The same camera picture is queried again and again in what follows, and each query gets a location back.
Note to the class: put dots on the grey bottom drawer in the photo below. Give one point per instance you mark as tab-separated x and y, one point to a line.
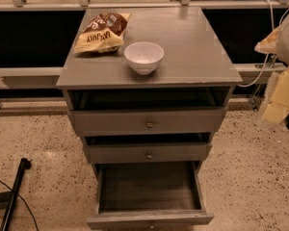
148	195

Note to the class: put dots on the grey drawer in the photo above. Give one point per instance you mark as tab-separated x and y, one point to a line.
142	122
148	195
147	152

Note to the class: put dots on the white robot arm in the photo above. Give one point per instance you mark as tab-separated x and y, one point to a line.
276	107

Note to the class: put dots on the grey top drawer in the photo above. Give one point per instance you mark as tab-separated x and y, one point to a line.
142	122

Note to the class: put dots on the grey wooden drawer cabinet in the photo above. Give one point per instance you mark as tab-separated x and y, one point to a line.
195	73

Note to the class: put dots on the grey middle drawer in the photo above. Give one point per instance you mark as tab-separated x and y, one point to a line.
147	152

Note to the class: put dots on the white bowl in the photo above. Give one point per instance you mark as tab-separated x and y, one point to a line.
144	57

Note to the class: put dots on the yellow brown chip bag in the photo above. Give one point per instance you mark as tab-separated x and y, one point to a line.
103	34

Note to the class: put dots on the black stand leg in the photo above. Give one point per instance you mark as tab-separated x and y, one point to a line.
8	199

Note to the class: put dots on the metal railing frame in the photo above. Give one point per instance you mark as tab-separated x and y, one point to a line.
36	35

